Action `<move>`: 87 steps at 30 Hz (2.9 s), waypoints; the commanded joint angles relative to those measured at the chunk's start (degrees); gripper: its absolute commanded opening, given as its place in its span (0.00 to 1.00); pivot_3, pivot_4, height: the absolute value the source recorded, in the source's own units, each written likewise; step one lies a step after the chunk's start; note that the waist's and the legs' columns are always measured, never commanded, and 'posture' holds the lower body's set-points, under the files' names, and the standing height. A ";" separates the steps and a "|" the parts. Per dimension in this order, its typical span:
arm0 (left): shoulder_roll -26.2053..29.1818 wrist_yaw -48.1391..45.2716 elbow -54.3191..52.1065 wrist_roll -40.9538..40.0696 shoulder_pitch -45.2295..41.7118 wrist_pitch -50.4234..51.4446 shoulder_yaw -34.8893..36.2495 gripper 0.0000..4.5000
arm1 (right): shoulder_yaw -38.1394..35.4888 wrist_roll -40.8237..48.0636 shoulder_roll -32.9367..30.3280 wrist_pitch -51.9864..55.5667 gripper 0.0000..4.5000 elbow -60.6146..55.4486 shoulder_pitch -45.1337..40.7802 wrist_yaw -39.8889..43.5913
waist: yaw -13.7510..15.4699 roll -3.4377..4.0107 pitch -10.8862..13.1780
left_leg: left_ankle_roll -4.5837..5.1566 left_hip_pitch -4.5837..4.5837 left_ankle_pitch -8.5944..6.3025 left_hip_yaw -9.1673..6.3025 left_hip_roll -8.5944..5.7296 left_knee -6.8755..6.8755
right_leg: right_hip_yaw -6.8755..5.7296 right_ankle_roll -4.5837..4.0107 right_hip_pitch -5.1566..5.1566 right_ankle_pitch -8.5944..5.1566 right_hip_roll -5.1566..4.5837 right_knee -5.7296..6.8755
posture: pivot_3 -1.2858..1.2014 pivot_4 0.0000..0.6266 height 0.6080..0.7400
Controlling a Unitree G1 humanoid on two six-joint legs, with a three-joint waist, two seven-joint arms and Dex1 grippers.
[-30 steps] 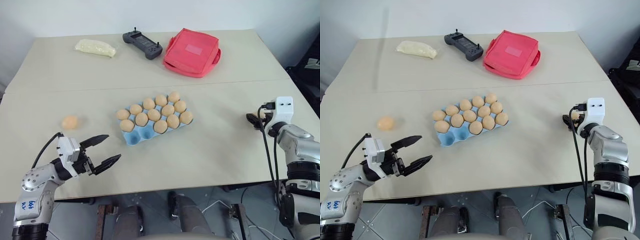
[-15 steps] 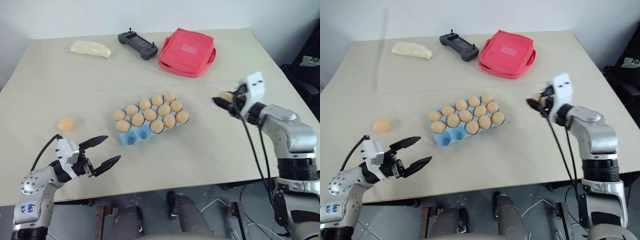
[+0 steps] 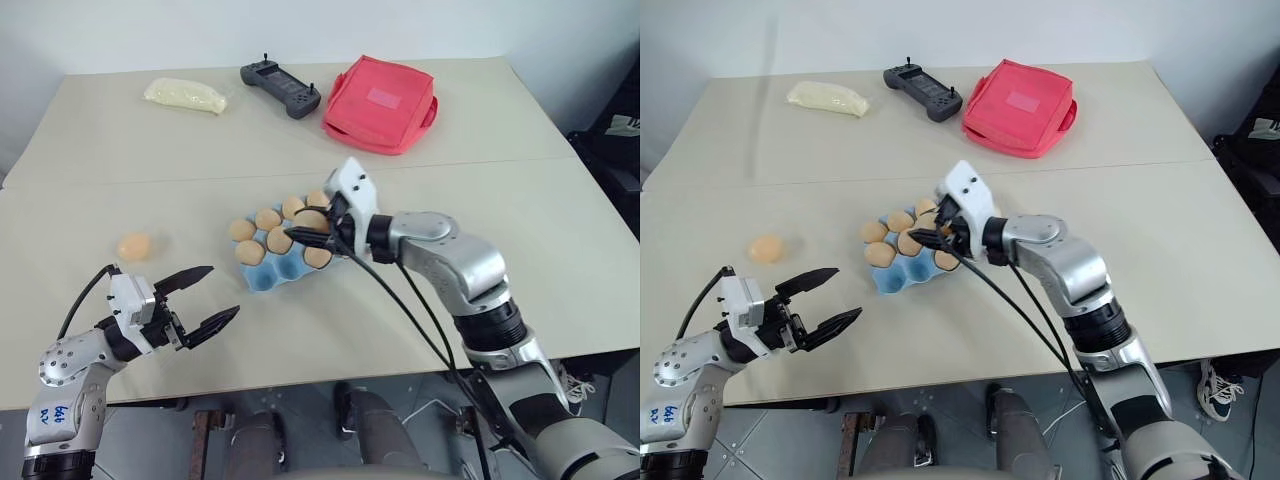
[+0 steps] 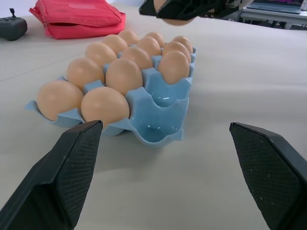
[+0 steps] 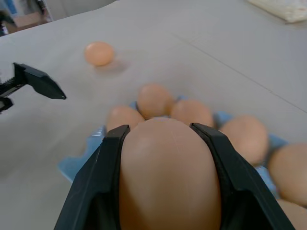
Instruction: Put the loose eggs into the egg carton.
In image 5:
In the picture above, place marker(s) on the brown egg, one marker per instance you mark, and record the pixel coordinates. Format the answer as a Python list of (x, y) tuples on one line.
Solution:
[(247, 136), (124, 117), (295, 215), (98, 53), (168, 177), (192, 111), (153, 99), (290, 172)]

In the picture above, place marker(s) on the brown cardboard box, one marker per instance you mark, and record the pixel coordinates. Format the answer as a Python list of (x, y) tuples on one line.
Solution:
[(28, 22)]

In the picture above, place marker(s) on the blue egg carton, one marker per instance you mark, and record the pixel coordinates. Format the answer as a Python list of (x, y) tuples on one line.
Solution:
[(72, 167)]

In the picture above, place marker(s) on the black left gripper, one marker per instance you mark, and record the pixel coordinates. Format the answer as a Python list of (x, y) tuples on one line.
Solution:
[(7, 92)]

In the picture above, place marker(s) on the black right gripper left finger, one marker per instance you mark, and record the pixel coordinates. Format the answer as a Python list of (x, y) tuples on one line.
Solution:
[(96, 182)]

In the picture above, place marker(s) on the white woven cloth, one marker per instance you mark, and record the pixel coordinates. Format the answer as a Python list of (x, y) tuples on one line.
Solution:
[(283, 9)]

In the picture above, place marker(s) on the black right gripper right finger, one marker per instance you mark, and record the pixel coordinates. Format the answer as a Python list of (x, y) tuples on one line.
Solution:
[(242, 191)]

